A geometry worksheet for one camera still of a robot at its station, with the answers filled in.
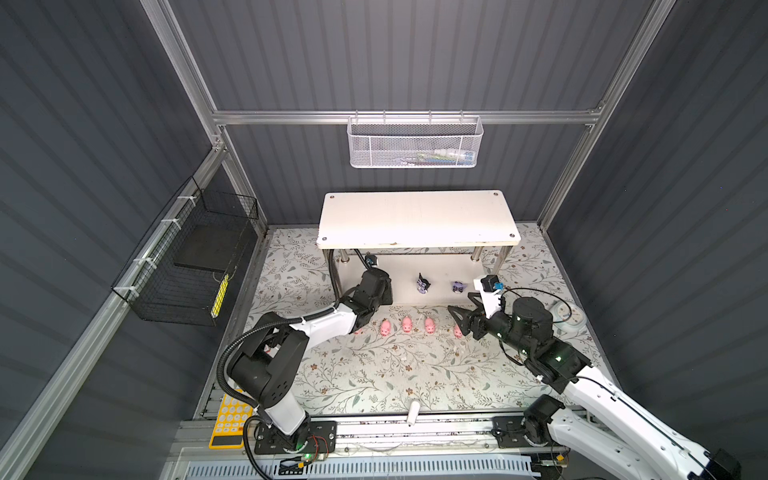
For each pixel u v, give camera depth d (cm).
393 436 75
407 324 91
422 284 90
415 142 112
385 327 91
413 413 75
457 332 68
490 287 62
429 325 92
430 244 70
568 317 49
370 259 81
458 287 90
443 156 92
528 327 54
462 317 67
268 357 48
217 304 67
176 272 72
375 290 71
